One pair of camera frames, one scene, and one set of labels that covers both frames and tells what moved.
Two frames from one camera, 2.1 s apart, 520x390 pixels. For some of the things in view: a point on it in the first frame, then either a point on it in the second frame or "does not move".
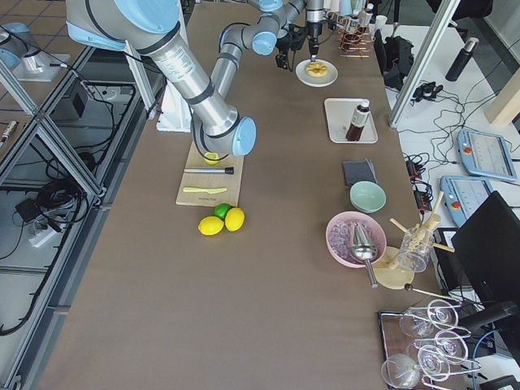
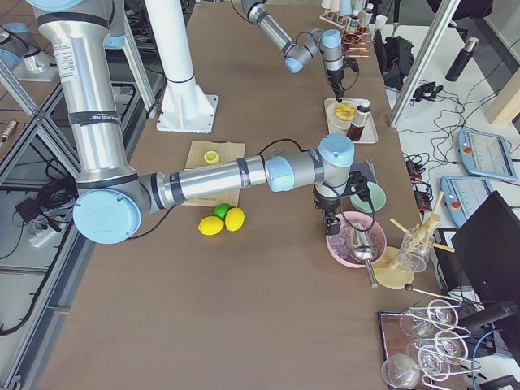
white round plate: x=318 y=73 → x=340 y=114
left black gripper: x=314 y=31 → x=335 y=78
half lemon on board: x=211 y=155 does not move
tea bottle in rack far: x=366 y=15 does not move
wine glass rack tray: x=424 y=344 does not move
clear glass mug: x=415 y=249 does not move
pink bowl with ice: x=340 y=234 does not move
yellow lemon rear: x=234 y=219 does not move
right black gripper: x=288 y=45 → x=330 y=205
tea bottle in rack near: x=353 y=25 does not move
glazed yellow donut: x=316 y=70 → x=344 y=111
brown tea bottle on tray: x=358 y=121 does not move
